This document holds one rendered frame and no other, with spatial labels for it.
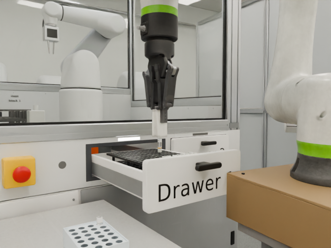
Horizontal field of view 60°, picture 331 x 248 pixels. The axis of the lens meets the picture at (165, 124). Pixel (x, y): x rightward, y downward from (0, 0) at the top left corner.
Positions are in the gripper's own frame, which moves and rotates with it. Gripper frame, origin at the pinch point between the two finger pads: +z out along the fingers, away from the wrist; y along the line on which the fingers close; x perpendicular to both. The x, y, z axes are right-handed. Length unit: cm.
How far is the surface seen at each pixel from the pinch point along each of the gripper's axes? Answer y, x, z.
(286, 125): -10, 73, 3
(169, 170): 10.8, -4.9, 9.8
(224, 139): -21, 47, 9
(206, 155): 10.8, 5.9, 7.5
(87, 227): 4.5, -20.9, 20.3
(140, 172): 5.0, -8.8, 10.7
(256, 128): -104, 180, 14
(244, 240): -83, 139, 100
